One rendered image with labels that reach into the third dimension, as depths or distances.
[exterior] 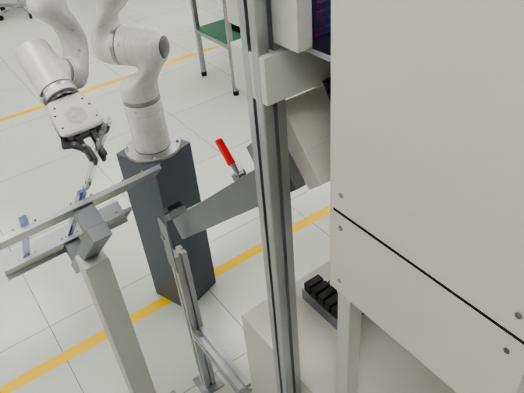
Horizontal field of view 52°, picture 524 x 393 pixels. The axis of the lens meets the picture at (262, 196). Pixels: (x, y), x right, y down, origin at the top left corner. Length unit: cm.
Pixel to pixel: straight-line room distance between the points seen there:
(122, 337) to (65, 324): 91
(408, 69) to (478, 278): 24
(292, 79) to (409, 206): 24
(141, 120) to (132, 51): 23
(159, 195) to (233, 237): 74
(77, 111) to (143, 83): 41
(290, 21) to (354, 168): 20
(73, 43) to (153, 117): 42
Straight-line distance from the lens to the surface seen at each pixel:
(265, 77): 71
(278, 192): 85
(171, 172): 183
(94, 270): 128
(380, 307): 81
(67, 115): 131
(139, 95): 171
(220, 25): 388
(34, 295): 251
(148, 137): 178
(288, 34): 69
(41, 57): 138
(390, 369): 126
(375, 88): 62
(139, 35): 163
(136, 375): 158
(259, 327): 133
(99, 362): 217
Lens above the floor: 166
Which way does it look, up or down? 38 degrees down
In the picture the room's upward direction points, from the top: 5 degrees counter-clockwise
